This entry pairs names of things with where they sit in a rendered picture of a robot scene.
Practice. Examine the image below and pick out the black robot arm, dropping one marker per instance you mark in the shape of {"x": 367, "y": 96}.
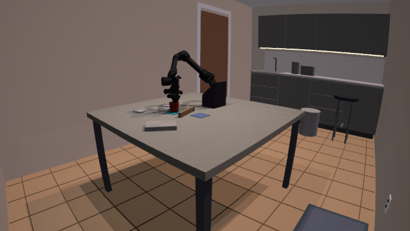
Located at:
{"x": 183, "y": 55}

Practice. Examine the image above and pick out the tan wooden flat bar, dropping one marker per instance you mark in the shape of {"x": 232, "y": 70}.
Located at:
{"x": 186, "y": 111}

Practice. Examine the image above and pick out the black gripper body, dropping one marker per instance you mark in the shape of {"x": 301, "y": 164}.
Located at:
{"x": 175, "y": 91}

